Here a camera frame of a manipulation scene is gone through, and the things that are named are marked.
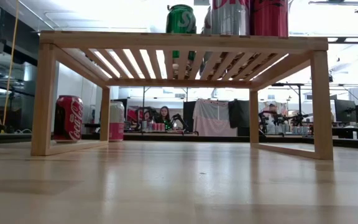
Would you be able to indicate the black draped cloth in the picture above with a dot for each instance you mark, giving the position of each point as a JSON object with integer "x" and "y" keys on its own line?
{"x": 239, "y": 113}

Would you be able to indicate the black partition panel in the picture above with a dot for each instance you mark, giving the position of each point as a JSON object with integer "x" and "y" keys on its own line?
{"x": 189, "y": 115}

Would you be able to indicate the white draped cloth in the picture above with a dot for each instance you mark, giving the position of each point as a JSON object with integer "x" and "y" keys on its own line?
{"x": 211, "y": 118}

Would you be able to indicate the ceiling light fixture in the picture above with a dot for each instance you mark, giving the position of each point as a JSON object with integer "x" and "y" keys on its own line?
{"x": 336, "y": 3}

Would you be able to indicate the black pole stand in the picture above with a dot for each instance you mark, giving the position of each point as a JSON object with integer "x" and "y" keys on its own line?
{"x": 299, "y": 102}

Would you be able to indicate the black metal table frame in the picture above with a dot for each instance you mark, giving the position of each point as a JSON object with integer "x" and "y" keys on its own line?
{"x": 166, "y": 137}

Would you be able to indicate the small pink can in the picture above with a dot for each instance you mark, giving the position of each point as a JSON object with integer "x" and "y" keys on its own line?
{"x": 154, "y": 127}
{"x": 163, "y": 127}
{"x": 158, "y": 127}

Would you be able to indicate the green Sprite can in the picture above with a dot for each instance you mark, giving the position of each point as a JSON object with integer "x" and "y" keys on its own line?
{"x": 180, "y": 20}

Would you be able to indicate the red cola can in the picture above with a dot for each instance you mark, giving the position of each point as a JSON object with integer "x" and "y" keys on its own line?
{"x": 70, "y": 118}
{"x": 269, "y": 17}

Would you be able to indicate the silver and pink can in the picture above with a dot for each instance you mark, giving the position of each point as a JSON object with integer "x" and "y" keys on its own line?
{"x": 117, "y": 121}

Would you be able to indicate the person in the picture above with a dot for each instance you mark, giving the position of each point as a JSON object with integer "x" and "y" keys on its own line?
{"x": 148, "y": 116}
{"x": 165, "y": 116}

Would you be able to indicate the wooden slatted shelf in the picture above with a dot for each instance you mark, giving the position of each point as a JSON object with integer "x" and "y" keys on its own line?
{"x": 182, "y": 42}

